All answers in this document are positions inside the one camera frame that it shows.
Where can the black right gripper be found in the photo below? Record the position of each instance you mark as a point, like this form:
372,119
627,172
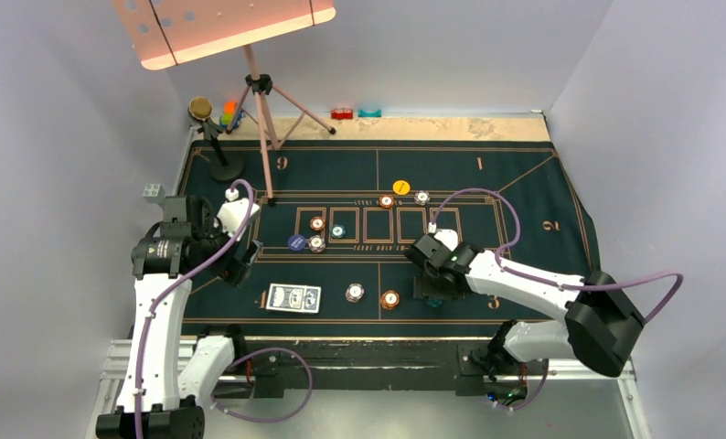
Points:
423,286

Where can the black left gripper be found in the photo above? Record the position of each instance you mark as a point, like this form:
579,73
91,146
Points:
235,269

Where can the orange chip stack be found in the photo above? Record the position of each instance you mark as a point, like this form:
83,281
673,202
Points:
389,300

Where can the white purple poker chip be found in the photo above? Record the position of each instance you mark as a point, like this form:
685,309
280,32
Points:
421,198
316,244

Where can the orange poker chip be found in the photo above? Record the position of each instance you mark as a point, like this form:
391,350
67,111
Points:
317,223
387,201

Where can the yellow round button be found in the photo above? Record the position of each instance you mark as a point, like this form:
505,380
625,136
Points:
401,187

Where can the teal poker chip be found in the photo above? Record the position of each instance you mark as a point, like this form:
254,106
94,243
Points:
338,231

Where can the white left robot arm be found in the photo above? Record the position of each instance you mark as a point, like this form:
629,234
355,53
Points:
158,399

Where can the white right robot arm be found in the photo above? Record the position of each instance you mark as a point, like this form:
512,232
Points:
588,319

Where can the blue playing card deck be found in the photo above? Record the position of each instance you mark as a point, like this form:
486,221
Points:
293,298

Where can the blue round dealer button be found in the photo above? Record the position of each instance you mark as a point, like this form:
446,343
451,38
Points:
297,242

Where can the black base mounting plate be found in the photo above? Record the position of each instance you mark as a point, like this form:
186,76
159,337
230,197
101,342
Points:
462,366

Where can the small microphone on stand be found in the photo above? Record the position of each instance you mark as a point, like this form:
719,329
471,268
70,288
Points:
229,165

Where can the green poker table mat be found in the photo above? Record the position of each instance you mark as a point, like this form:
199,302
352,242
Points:
489,192

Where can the grey lego brick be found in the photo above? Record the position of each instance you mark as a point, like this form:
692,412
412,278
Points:
153,193

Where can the orange green toy blocks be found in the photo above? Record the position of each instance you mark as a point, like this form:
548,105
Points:
230,116

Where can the cyan toy block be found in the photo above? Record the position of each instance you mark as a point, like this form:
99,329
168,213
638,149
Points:
369,113

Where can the red toy block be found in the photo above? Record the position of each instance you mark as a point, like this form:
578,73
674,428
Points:
342,113

